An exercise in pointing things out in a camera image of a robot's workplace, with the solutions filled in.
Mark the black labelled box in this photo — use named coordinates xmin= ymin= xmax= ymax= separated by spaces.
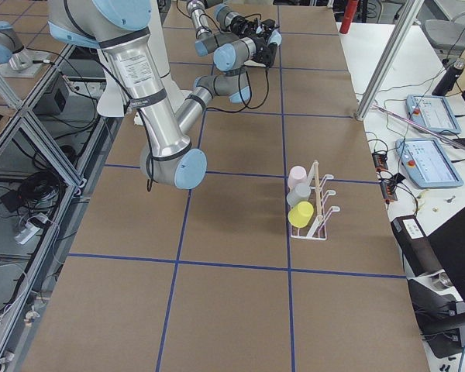
xmin=391 ymin=215 xmax=444 ymax=278

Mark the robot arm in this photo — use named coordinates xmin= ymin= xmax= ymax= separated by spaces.
xmin=186 ymin=0 xmax=275 ymax=57
xmin=48 ymin=1 xmax=281 ymax=190

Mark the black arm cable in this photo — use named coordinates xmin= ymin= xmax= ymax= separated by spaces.
xmin=208 ymin=61 xmax=272 ymax=114

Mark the yellow plastic cup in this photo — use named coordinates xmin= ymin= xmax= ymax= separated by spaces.
xmin=288 ymin=201 xmax=315 ymax=229

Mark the grey plastic cup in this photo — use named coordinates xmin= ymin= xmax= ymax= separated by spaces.
xmin=286 ymin=183 xmax=312 ymax=208

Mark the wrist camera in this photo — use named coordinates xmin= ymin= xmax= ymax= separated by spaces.
xmin=260 ymin=19 xmax=279 ymax=33

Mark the steel cup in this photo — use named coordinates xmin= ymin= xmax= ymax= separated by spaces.
xmin=434 ymin=272 xmax=453 ymax=290

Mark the black monitor stand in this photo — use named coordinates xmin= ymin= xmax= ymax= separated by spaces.
xmin=408 ymin=279 xmax=465 ymax=358

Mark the white office chair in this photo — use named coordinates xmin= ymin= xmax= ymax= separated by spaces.
xmin=422 ymin=19 xmax=465 ymax=52

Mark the near teach pendant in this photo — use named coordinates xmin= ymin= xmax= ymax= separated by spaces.
xmin=395 ymin=139 xmax=463 ymax=189

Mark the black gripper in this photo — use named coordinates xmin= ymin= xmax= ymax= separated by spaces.
xmin=236 ymin=19 xmax=267 ymax=37
xmin=253 ymin=31 xmax=282 ymax=68

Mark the pink plastic cup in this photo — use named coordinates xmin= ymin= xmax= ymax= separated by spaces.
xmin=288 ymin=165 xmax=307 ymax=190

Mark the far teach pendant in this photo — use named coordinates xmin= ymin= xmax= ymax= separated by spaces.
xmin=406 ymin=95 xmax=461 ymax=134

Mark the white wire cup rack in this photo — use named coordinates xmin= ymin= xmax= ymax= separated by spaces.
xmin=288 ymin=160 xmax=340 ymax=240

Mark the teach pendant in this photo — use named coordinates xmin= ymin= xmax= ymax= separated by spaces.
xmin=395 ymin=139 xmax=463 ymax=189
xmin=406 ymin=95 xmax=461 ymax=134

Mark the aluminium frame post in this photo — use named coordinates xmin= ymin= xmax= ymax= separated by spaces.
xmin=354 ymin=0 xmax=424 ymax=121

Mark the black Huawei monitor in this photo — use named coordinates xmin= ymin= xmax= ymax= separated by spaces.
xmin=429 ymin=208 xmax=465 ymax=301

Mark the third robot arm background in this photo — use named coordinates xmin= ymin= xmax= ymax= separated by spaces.
xmin=0 ymin=21 xmax=24 ymax=64

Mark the red cylinder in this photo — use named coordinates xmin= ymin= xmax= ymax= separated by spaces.
xmin=339 ymin=0 xmax=359 ymax=34

